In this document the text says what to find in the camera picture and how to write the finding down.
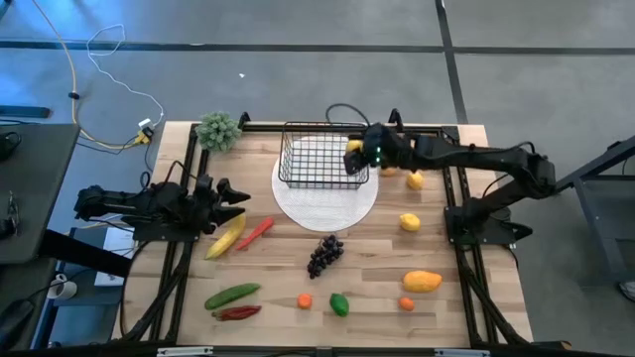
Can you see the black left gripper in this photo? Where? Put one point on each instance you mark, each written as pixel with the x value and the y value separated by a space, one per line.
pixel 206 208

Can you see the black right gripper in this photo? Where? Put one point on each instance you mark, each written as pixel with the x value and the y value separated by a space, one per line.
pixel 389 146

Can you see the yellow lemon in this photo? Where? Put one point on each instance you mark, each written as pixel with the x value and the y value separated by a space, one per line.
pixel 415 180
pixel 353 145
pixel 410 222

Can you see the yellow banana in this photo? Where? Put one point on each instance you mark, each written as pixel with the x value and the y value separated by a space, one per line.
pixel 225 240

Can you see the bright red slender pepper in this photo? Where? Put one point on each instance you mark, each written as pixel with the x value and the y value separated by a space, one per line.
pixel 255 233

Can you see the green cucumber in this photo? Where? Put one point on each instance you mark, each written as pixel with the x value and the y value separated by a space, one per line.
pixel 232 295

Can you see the dark red chili pepper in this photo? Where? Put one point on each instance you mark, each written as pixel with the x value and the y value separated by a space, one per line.
pixel 238 313

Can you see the small orange fruit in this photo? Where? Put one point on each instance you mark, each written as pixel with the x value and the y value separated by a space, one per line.
pixel 406 304
pixel 304 301

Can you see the orange-yellow mango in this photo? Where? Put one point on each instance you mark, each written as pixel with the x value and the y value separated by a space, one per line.
pixel 421 281

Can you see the green lime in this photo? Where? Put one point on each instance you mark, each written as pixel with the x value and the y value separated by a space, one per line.
pixel 339 304

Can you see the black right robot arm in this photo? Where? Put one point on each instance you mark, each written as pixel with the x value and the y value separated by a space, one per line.
pixel 496 156

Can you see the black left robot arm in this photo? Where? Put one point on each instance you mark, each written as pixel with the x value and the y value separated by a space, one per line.
pixel 124 203

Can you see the white round plate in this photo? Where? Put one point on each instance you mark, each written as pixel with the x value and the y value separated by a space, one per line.
pixel 322 208

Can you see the green potted plant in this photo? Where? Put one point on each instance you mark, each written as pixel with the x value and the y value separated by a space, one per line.
pixel 218 131

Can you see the dark purple grape bunch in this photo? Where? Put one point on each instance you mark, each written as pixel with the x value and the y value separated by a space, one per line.
pixel 325 255

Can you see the white and yellow power plug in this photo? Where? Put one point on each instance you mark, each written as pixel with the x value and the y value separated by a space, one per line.
pixel 145 130

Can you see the white paper sheet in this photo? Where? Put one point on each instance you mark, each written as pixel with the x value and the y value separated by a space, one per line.
pixel 116 243

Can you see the white mug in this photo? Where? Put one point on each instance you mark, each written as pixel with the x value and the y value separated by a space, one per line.
pixel 63 287

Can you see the dark side desk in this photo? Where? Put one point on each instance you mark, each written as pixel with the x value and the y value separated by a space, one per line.
pixel 35 193

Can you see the black flat bar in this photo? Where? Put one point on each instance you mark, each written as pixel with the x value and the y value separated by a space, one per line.
pixel 25 111

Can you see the black headset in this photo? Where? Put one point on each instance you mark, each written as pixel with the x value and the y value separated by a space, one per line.
pixel 7 146

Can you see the person's foot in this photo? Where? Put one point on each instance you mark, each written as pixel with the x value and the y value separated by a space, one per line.
pixel 628 291

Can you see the silver frame bracket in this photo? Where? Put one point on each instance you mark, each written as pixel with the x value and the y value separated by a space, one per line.
pixel 184 351
pixel 461 353

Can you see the dark metal table frame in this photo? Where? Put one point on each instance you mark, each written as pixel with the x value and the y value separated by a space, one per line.
pixel 600 163

